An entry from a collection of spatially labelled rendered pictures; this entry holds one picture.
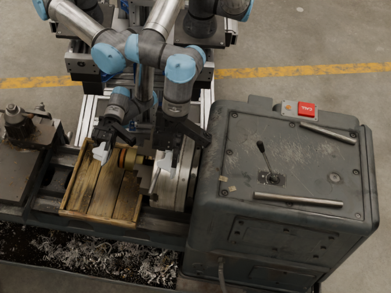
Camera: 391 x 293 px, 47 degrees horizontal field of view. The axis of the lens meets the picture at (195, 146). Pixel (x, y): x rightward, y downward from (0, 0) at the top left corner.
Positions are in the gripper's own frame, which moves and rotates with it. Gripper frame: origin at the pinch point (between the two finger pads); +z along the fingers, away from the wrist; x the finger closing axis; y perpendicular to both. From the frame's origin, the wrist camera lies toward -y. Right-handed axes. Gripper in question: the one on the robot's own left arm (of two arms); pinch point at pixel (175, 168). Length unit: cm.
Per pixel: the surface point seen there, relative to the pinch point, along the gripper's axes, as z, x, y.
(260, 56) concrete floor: 60, -231, -40
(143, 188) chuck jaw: 20.4, -12.0, 11.0
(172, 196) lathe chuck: 20.2, -9.9, 0.5
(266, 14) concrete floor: 42, -280, -42
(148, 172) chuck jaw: 19.2, -18.9, 10.8
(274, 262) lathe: 47, -13, -41
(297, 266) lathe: 47, -13, -50
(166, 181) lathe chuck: 14.6, -10.8, 3.4
